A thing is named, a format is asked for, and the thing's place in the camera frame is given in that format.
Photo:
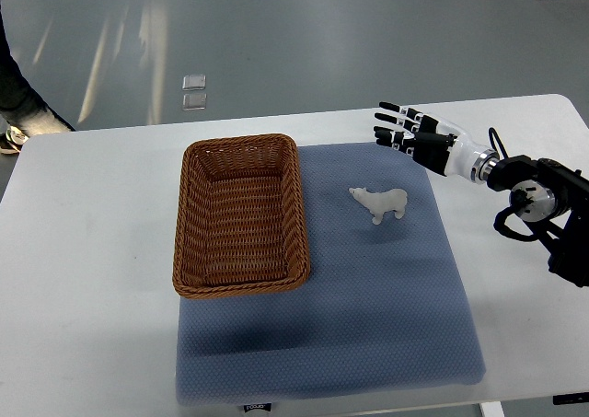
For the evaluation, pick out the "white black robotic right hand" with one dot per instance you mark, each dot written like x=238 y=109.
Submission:
x=433 y=142

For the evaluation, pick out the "white toy bear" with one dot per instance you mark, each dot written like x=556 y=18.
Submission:
x=380 y=203

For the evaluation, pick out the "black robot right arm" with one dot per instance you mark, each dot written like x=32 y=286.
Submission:
x=548 y=203

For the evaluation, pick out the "brown wicker basket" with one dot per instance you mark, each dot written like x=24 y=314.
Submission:
x=241 y=225

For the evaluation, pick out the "blue textured mat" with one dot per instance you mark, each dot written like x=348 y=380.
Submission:
x=383 y=307

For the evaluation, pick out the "lower clear floor plate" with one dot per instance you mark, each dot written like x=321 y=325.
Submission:
x=194 y=101

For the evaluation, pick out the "clear floor plate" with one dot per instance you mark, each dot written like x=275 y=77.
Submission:
x=194 y=101
x=194 y=82

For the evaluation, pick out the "upper clear floor plate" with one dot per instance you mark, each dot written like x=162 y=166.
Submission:
x=194 y=82

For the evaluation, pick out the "black table control panel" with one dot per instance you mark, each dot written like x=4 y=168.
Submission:
x=567 y=399

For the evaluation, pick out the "white grey sneaker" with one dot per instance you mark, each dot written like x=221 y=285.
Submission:
x=12 y=140

